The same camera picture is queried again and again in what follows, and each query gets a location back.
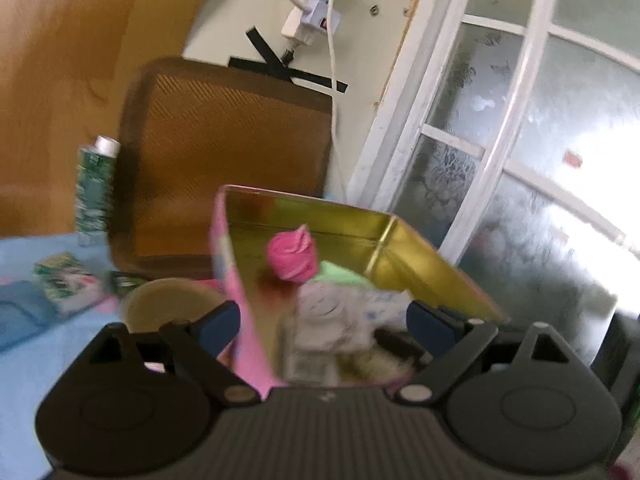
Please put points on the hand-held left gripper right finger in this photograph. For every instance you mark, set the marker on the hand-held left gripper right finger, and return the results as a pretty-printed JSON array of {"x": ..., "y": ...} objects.
[{"x": 425, "y": 322}]

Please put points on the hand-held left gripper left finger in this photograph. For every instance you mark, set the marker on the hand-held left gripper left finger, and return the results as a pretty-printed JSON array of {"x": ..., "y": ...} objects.
[{"x": 220, "y": 325}]

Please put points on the light green cloth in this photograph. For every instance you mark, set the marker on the light green cloth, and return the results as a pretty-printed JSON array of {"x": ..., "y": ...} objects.
[{"x": 345, "y": 275}]

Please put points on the white printed cloth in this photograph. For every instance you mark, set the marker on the white printed cloth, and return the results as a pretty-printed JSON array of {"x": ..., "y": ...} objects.
[{"x": 325, "y": 320}]

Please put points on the pink biscuit tin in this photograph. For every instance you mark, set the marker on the pink biscuit tin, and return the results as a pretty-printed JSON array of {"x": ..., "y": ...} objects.
[{"x": 350, "y": 220}]

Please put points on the beige round bowl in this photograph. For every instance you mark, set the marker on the beige round bowl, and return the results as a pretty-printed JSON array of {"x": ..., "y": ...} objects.
[{"x": 165, "y": 305}]

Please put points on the small dark green packet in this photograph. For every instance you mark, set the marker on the small dark green packet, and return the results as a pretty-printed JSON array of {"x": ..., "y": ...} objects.
[{"x": 127, "y": 282}]

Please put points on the green printed packet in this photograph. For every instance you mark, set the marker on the green printed packet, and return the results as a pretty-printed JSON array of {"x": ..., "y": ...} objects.
[{"x": 67, "y": 282}]

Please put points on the green drink carton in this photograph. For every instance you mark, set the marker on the green drink carton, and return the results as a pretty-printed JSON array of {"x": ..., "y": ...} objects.
[{"x": 94, "y": 195}]

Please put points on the blue cloth pouch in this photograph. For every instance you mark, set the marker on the blue cloth pouch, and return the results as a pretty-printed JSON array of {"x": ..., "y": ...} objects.
[{"x": 22, "y": 315}]

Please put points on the light blue printed bedsheet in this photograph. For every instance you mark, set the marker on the light blue printed bedsheet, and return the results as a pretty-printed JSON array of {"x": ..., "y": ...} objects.
[{"x": 30, "y": 385}]

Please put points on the white frosted glass door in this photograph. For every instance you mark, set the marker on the white frosted glass door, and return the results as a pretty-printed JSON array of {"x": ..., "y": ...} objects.
[{"x": 525, "y": 110}]

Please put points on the black tape cross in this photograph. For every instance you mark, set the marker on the black tape cross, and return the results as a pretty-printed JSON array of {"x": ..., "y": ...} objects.
[{"x": 280, "y": 67}]

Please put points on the wooden panel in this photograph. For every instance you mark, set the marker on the wooden panel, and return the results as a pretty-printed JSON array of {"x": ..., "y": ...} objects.
[{"x": 75, "y": 85}]

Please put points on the white plug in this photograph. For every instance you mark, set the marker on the white plug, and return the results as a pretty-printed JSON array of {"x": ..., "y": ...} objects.
[{"x": 295, "y": 27}]

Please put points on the white power adapter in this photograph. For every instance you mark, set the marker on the white power adapter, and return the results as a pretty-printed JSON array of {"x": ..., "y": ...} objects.
[{"x": 322, "y": 14}]

